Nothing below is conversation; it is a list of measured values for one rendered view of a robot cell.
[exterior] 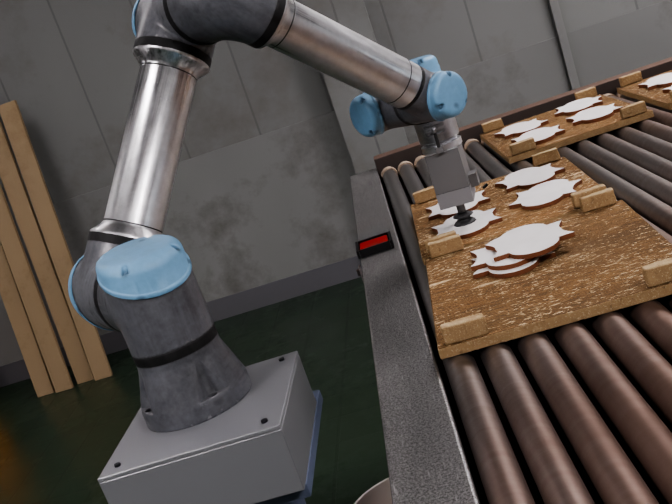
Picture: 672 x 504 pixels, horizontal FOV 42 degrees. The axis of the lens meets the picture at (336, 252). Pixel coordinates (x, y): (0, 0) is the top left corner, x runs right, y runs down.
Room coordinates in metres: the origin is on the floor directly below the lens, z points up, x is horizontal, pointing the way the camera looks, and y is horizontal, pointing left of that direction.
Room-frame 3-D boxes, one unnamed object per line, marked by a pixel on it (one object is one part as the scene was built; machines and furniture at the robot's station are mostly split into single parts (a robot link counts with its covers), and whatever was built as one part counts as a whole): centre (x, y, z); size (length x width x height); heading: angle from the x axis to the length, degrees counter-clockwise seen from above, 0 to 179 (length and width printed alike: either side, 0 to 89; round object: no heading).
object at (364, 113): (1.52, -0.17, 1.20); 0.11 x 0.11 x 0.08; 31
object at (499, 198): (1.67, -0.34, 0.93); 0.41 x 0.35 x 0.02; 173
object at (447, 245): (1.46, -0.18, 0.95); 0.06 x 0.02 x 0.03; 82
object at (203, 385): (1.13, 0.24, 1.01); 0.15 x 0.15 x 0.10
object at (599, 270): (1.25, -0.29, 0.93); 0.41 x 0.35 x 0.02; 172
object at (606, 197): (1.43, -0.45, 0.95); 0.06 x 0.02 x 0.03; 82
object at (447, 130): (1.58, -0.25, 1.13); 0.08 x 0.08 x 0.05
